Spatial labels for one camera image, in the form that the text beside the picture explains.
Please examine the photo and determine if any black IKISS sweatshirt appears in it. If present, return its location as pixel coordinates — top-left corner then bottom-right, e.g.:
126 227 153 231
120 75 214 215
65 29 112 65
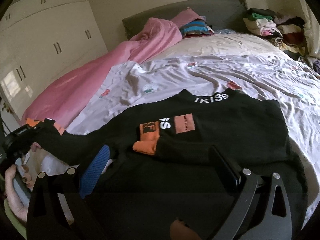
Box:
34 89 308 239

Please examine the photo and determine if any strawberry print lilac quilt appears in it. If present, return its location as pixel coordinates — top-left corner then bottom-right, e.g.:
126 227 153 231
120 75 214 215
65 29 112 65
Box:
67 55 319 219

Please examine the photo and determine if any cream curtain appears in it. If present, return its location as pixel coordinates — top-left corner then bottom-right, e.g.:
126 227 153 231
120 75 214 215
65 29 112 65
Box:
299 0 320 59

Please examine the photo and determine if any grey headboard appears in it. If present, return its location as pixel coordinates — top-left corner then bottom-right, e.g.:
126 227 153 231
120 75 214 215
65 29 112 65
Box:
122 0 248 39

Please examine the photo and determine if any beige bed sheet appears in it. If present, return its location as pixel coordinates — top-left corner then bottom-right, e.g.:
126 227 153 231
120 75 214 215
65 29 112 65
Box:
154 33 291 60

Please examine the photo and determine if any striped folded clothes pile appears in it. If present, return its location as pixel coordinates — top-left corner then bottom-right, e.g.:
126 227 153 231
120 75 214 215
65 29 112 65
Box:
180 19 214 38

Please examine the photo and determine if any mixed folded clothes pile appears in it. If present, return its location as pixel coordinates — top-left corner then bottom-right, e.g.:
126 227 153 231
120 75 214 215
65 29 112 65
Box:
243 8 307 59

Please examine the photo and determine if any left hand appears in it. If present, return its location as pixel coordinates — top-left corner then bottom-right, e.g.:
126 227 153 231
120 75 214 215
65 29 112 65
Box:
5 142 46 224

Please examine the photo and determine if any pink blanket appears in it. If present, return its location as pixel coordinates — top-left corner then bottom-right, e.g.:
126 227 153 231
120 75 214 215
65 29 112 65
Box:
21 7 206 129

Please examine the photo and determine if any cream wardrobe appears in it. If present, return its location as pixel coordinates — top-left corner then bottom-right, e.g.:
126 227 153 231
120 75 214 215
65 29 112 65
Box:
1 0 107 121

